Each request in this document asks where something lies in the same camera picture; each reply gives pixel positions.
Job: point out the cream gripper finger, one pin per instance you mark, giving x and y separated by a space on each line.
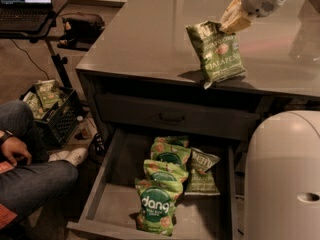
235 18

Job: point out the kettle jalapeno chip bag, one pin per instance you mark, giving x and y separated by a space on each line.
201 180
217 51

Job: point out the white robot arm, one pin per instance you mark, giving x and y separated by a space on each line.
282 173

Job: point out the grey counter cabinet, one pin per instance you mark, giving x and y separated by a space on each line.
145 52

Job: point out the grey top drawer front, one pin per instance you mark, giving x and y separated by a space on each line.
175 116

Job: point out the rear green Dang chip bag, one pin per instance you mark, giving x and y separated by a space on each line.
173 140

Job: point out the green dang chip bag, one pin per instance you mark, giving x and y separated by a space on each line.
166 152
164 171
173 140
158 205

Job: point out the dark bag on floor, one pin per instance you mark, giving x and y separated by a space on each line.
81 30

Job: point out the Kettle chip bag in crate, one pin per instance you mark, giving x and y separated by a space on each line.
48 93

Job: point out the front green Dang chip bag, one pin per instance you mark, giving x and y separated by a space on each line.
158 205

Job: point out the open grey middle drawer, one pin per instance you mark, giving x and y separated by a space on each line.
113 204

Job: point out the seated person's hand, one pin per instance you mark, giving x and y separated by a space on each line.
15 151

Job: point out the black laptop stand table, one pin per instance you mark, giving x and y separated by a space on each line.
43 34

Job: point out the black plastic crate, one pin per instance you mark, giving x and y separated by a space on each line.
59 122

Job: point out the white sneaker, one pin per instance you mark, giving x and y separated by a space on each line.
75 156

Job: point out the black laptop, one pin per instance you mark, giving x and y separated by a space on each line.
24 15

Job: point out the black wrist watch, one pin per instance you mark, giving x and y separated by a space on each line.
7 134

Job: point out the seated person's jeans legs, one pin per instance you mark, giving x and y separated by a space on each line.
26 188

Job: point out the red patterned cloth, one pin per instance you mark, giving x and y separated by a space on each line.
6 215

